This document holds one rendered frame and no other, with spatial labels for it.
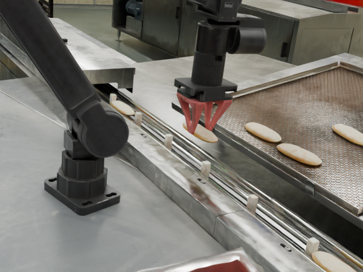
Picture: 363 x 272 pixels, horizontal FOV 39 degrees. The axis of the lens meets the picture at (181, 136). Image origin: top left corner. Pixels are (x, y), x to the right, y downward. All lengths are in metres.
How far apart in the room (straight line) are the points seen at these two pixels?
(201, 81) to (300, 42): 2.82
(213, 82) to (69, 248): 0.37
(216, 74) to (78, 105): 0.25
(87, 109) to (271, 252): 0.35
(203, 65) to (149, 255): 0.34
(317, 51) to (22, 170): 3.08
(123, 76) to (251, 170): 0.47
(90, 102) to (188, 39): 3.94
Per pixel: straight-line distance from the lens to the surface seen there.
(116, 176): 0.99
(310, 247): 0.78
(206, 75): 0.90
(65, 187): 0.88
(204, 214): 0.83
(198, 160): 1.01
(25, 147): 1.10
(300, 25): 3.65
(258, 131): 1.05
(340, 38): 3.98
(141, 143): 1.03
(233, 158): 1.12
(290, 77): 1.35
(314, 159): 0.96
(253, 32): 0.93
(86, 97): 0.81
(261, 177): 1.05
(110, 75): 1.35
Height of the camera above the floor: 1.27
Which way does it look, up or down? 22 degrees down
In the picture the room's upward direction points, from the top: 6 degrees clockwise
